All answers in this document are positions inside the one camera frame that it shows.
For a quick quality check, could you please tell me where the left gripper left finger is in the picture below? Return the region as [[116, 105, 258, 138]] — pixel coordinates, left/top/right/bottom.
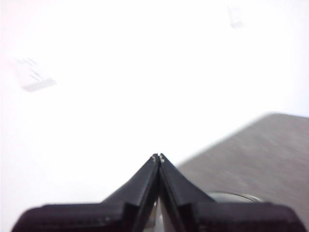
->
[[11, 153, 160, 232]]

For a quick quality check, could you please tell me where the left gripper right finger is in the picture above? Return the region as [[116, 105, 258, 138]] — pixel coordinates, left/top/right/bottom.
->
[[158, 152, 306, 232]]

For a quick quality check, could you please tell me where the glass lid with green knob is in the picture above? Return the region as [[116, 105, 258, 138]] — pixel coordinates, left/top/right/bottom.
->
[[148, 190, 263, 232]]

